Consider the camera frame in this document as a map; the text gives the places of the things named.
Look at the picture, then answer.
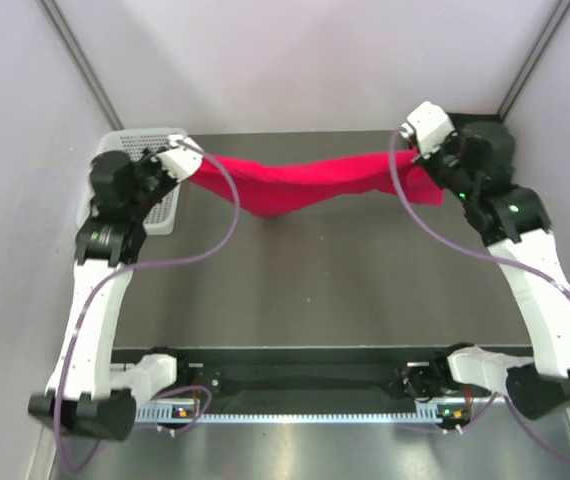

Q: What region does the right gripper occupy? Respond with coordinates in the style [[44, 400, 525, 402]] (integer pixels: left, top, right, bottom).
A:
[[413, 127, 477, 204]]

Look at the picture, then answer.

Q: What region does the pink t shirt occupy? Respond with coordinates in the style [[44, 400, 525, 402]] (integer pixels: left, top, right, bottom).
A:
[[189, 150, 444, 218]]

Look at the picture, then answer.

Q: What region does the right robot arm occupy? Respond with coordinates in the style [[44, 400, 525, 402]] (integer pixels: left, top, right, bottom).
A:
[[411, 121, 570, 420]]

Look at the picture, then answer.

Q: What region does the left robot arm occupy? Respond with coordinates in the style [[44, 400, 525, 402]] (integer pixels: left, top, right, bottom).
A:
[[27, 147, 202, 441]]

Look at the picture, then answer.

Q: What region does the black folded t shirt top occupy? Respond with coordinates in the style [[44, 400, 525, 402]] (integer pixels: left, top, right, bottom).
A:
[[447, 112, 502, 130]]

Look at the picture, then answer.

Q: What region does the white plastic basket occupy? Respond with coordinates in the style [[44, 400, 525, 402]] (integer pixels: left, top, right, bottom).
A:
[[76, 127, 188, 236]]

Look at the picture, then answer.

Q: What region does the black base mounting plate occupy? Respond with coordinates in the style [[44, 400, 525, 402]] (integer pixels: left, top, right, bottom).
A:
[[134, 349, 491, 415]]

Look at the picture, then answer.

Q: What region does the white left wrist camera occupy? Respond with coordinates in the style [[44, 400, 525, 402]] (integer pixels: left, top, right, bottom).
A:
[[156, 134, 203, 182]]

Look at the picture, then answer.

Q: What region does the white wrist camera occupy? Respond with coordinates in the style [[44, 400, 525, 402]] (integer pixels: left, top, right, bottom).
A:
[[400, 101, 455, 155], [156, 134, 203, 182]]

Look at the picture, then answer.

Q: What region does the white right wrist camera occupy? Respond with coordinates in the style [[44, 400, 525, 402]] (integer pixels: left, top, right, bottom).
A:
[[400, 101, 455, 155]]

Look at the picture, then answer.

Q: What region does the aluminium corner post left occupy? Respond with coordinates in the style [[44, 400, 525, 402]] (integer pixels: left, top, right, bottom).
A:
[[36, 0, 124, 130]]

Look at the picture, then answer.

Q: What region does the aluminium corner post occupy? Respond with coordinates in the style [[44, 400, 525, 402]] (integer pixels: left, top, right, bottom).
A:
[[496, 0, 570, 121], [36, 0, 124, 130]]

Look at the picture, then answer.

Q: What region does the aluminium corner post right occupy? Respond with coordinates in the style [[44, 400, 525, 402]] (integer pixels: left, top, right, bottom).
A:
[[496, 0, 570, 121]]

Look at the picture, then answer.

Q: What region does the aluminium frame rail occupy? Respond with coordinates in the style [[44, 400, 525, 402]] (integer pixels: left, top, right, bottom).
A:
[[177, 362, 570, 418]]

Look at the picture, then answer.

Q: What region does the slotted grey cable duct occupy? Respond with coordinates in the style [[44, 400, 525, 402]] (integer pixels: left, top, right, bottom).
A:
[[135, 402, 470, 426]]

